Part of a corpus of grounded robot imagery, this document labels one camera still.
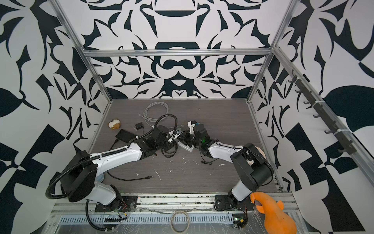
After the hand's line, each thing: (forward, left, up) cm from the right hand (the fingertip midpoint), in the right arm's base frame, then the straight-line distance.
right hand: (175, 135), depth 84 cm
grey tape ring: (-40, -7, -12) cm, 42 cm away
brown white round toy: (+16, +44, -10) cm, 48 cm away
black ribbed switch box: (+9, +36, -13) cm, 39 cm away
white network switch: (-1, -6, -11) cm, 13 cm away
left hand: (+2, +1, 0) cm, 2 cm away
